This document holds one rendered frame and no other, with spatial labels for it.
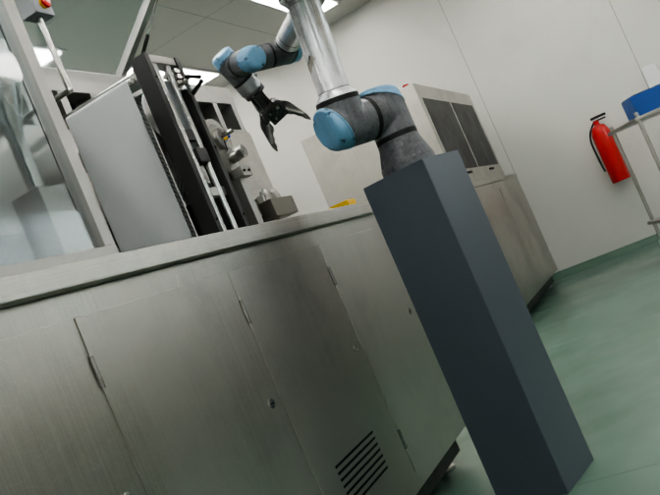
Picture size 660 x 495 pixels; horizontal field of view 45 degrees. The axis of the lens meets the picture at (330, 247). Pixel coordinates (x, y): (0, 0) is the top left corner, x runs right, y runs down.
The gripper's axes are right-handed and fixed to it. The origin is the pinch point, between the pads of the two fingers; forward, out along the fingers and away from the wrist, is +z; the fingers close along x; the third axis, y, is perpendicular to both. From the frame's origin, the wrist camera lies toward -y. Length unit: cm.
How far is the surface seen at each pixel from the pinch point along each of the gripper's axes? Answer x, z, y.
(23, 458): -64, -37, 148
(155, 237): -49, -17, 36
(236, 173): -21.3, -8.6, 16.1
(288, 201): -16.3, 15.3, -0.4
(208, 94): -11, -14, -81
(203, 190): -29, -21, 51
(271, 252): -27, -3, 70
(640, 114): 168, 185, -159
